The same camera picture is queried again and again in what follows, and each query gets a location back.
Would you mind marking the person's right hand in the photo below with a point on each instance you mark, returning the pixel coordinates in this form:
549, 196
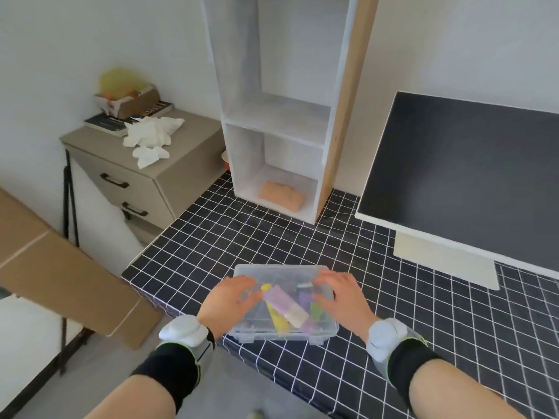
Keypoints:
347, 303

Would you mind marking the person's left hand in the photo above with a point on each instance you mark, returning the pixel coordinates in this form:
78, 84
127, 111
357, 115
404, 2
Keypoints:
220, 307

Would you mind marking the person's left thumb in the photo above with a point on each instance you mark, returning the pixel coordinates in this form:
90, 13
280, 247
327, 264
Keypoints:
252, 300

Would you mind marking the person's right thumb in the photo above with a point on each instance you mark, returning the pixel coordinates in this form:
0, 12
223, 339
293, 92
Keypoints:
322, 300

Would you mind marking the clear plastic storage box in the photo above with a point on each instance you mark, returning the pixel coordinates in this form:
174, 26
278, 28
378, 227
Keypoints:
279, 333

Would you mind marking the person's right forearm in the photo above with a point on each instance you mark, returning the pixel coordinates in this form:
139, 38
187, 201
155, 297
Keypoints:
454, 392

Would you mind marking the person's left forearm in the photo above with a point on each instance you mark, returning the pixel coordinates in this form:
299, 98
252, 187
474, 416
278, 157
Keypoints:
131, 399

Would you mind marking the green small item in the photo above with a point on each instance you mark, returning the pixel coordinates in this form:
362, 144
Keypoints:
316, 310

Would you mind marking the purple tube with white cap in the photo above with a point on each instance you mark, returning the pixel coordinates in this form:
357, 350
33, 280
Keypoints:
286, 303

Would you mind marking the yellow tube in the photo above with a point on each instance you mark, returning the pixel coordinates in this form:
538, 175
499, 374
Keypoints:
279, 323

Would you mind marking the white wrist tracker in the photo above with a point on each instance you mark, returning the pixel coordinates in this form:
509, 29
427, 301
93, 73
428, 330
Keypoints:
386, 335
183, 331

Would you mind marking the black wristband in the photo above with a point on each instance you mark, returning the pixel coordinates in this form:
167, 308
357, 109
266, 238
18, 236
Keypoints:
168, 368
408, 360

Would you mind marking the pink folded cloth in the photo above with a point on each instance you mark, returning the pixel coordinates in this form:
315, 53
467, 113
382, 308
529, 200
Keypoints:
281, 195

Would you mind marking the black checked tablecloth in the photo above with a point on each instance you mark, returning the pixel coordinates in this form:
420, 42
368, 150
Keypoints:
436, 327

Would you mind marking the red bowl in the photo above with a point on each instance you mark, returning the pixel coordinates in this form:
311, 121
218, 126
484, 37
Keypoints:
225, 162

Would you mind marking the beige drawer cabinet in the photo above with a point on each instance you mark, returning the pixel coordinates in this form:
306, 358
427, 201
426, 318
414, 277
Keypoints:
174, 170

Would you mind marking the small crumpled white tissue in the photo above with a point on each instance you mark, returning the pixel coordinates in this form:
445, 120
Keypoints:
150, 156

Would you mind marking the white open shelf unit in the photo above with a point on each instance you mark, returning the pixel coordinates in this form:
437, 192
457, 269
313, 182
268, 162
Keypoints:
279, 117

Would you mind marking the white monitor with black screen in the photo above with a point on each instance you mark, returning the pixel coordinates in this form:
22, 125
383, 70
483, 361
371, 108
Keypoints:
463, 170

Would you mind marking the large flat cardboard sheet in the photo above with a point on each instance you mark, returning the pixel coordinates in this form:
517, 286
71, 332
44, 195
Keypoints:
56, 274

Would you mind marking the large crumpled white tissue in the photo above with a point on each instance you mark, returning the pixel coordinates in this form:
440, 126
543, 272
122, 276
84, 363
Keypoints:
150, 130

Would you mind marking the black tripod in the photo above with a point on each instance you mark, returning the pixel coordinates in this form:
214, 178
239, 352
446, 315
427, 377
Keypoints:
69, 200

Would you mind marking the black thick book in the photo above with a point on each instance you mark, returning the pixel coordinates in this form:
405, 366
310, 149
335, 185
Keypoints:
164, 108

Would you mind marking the small cardboard box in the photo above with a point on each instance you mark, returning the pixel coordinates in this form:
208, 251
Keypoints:
135, 104

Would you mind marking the dark thin book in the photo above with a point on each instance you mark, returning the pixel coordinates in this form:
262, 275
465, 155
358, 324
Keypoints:
105, 124

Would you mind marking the yellow plastic bag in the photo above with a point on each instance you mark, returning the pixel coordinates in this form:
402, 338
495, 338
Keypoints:
120, 80

